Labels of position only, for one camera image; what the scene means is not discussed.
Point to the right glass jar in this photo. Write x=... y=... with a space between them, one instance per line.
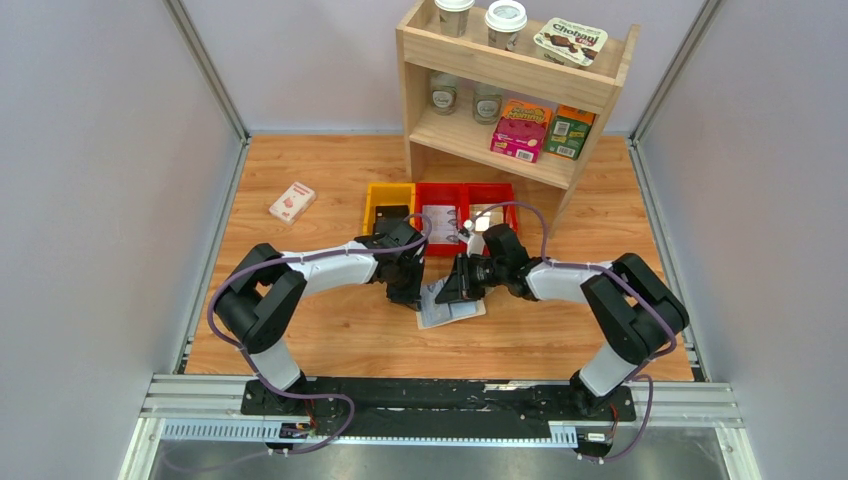
x=486 y=103

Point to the gold cards stack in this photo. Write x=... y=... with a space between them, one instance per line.
x=482 y=221

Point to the Chobani yogurt cup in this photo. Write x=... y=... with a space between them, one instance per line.
x=568 y=43

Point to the wooden shelf unit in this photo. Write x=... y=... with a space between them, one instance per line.
x=422 y=49

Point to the paper coffee cup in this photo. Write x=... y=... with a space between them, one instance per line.
x=453 y=16
x=505 y=19

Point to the right paper coffee cup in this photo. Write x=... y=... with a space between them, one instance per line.
x=505 y=19

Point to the left paper coffee cup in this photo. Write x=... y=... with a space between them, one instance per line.
x=453 y=16

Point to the red plastic bin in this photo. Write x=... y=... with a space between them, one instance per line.
x=482 y=195
x=428 y=193

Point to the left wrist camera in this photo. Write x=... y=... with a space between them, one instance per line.
x=409 y=233

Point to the beige card holder wallet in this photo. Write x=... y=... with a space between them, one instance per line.
x=458 y=311

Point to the white red sponge pack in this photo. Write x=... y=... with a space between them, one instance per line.
x=293 y=203

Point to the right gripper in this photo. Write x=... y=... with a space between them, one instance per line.
x=459 y=286

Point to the left glass jar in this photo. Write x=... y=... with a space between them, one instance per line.
x=443 y=92

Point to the silver vip card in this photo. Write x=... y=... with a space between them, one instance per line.
x=441 y=214
x=429 y=294
x=444 y=235

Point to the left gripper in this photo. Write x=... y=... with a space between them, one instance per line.
x=411 y=296

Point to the pink orange Scrub Mommy box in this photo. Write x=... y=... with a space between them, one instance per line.
x=521 y=130

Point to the black cards stack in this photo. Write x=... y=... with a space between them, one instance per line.
x=388 y=216

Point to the glass jar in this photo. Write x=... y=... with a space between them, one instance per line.
x=486 y=103
x=443 y=92

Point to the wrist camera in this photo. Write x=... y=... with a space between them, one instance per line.
x=475 y=244
x=409 y=233

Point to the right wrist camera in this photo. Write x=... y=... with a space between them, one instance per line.
x=475 y=244

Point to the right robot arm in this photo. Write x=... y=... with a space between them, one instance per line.
x=639 y=316

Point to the green carton box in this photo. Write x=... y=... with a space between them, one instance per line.
x=568 y=131

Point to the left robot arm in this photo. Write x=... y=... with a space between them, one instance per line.
x=254 y=306

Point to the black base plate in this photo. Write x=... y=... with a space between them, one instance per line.
x=434 y=408

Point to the aluminium frame rail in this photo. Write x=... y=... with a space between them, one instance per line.
x=223 y=427

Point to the yellow plastic bin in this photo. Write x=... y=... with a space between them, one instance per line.
x=387 y=200

